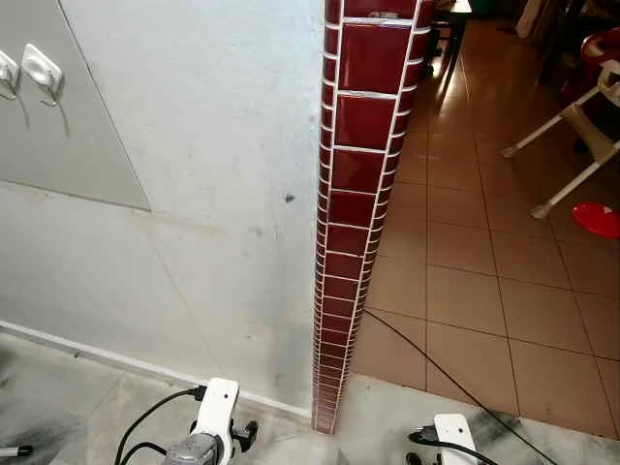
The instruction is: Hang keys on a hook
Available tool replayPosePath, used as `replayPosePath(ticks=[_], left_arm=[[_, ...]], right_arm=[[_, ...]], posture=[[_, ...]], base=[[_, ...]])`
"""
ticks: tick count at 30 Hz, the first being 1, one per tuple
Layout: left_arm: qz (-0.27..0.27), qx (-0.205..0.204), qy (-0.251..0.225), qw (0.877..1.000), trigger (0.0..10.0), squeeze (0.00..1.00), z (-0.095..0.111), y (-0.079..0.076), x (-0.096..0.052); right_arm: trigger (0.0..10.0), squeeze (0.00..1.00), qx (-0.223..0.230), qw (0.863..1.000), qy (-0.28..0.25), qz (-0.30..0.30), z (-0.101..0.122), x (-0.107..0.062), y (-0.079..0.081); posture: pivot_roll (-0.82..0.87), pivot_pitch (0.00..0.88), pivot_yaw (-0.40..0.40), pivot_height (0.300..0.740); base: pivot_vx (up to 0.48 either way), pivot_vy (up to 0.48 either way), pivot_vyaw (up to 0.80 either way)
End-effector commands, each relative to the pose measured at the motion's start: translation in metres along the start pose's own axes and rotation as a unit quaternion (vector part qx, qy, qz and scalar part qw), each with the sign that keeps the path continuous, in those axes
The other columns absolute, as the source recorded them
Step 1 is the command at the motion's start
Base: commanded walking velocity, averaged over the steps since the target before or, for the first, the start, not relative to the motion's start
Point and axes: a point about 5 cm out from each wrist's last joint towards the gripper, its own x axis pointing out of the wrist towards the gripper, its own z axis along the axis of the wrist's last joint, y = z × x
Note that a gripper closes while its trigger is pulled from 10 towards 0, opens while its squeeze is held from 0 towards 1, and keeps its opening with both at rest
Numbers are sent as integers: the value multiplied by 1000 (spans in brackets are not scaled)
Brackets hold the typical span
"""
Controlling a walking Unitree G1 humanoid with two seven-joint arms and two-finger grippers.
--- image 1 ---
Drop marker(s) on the white skirting strip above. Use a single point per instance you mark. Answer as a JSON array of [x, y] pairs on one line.
[[145, 366]]

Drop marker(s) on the red plastic plate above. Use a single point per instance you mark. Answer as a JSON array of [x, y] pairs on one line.
[[599, 219]]

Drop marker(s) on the red tiled pillar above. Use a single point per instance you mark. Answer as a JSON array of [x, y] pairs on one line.
[[363, 116]]

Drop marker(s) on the white high chair red seat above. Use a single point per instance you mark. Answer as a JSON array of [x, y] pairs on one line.
[[591, 126]]

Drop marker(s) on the dark table with light top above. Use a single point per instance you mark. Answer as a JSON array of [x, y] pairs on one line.
[[448, 10]]

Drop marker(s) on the dark wooden furniture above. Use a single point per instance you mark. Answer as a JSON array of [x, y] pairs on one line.
[[572, 29]]

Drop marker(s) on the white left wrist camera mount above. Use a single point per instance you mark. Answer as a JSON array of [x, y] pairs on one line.
[[218, 407]]

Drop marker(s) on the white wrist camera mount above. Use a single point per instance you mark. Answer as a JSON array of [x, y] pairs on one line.
[[218, 407], [455, 436]]

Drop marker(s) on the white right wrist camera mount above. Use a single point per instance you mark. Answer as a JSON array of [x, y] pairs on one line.
[[455, 436]]

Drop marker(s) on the grey wall panel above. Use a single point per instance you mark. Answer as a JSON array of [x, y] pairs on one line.
[[87, 126]]

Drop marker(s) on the white wall hook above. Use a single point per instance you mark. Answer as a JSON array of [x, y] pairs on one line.
[[41, 70], [6, 73]]

